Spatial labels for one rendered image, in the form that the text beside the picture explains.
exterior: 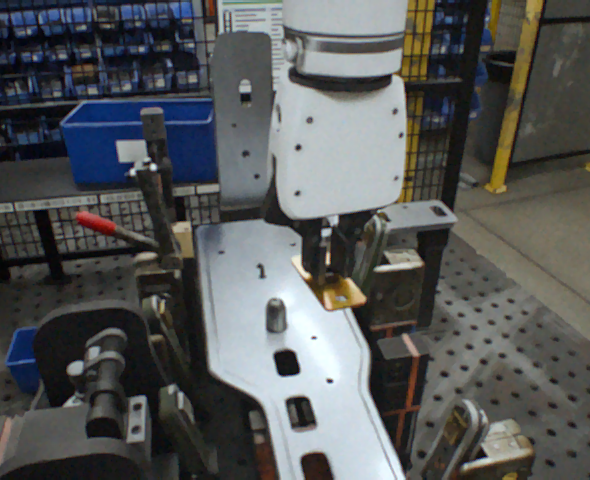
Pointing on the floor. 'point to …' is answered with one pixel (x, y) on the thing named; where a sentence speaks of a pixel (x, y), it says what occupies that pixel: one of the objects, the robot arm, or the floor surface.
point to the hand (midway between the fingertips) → (328, 253)
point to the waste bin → (493, 103)
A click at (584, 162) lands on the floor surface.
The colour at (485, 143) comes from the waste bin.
